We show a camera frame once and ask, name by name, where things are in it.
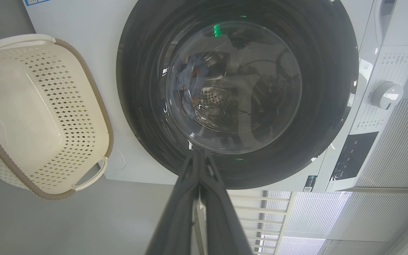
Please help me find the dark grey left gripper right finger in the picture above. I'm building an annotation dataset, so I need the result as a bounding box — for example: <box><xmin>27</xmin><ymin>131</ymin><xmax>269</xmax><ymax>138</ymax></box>
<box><xmin>200</xmin><ymin>151</ymin><xmax>254</xmax><ymax>255</ymax></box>

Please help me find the white front-load washing machine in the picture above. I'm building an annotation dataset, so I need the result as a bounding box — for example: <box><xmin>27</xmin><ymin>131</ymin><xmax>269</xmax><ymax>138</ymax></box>
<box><xmin>22</xmin><ymin>0</ymin><xmax>408</xmax><ymax>193</ymax></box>

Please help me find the black glass washing machine door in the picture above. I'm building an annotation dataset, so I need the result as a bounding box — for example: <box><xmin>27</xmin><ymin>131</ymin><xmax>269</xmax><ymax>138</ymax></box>
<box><xmin>116</xmin><ymin>0</ymin><xmax>359</xmax><ymax>190</ymax></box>

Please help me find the blue bear print garment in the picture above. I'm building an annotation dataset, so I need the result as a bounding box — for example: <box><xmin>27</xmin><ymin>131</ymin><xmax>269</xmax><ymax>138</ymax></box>
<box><xmin>174</xmin><ymin>53</ymin><xmax>210</xmax><ymax>119</ymax></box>

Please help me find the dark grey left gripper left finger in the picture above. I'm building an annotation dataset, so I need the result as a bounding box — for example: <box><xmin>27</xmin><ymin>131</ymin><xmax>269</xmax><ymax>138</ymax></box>
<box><xmin>146</xmin><ymin>149</ymin><xmax>201</xmax><ymax>255</ymax></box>

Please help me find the white slatted rack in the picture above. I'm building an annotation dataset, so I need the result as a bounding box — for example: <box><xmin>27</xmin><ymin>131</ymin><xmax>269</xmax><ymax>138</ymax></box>
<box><xmin>227</xmin><ymin>191</ymin><xmax>293</xmax><ymax>255</ymax></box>

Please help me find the white control dial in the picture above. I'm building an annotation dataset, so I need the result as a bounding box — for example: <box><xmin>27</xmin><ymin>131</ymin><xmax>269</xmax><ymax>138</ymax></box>
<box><xmin>371</xmin><ymin>81</ymin><xmax>404</xmax><ymax>111</ymax></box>

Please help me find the black control display panel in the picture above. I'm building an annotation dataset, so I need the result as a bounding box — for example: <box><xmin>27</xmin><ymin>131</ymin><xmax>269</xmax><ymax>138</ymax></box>
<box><xmin>331</xmin><ymin>132</ymin><xmax>379</xmax><ymax>181</ymax></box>

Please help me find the cream perforated laundry basket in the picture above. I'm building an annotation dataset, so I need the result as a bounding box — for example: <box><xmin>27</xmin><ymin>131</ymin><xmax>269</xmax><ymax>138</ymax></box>
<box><xmin>0</xmin><ymin>34</ymin><xmax>114</xmax><ymax>200</ymax></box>

